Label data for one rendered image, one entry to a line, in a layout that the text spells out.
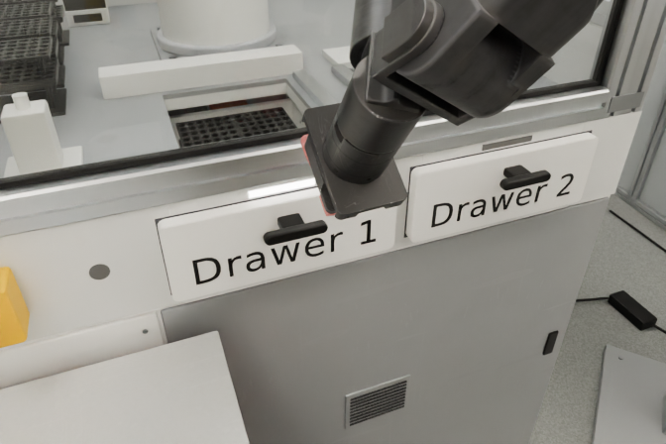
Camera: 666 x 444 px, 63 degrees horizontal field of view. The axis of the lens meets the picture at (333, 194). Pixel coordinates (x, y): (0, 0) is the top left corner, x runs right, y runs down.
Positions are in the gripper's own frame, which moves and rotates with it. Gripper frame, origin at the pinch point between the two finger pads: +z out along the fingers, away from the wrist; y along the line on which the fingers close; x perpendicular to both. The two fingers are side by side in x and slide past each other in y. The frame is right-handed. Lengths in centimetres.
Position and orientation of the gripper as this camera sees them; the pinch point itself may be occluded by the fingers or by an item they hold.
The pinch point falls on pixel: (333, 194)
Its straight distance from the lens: 55.3
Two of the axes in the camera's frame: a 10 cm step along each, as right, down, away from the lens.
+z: -2.1, 3.8, 9.0
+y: -3.1, -9.0, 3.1
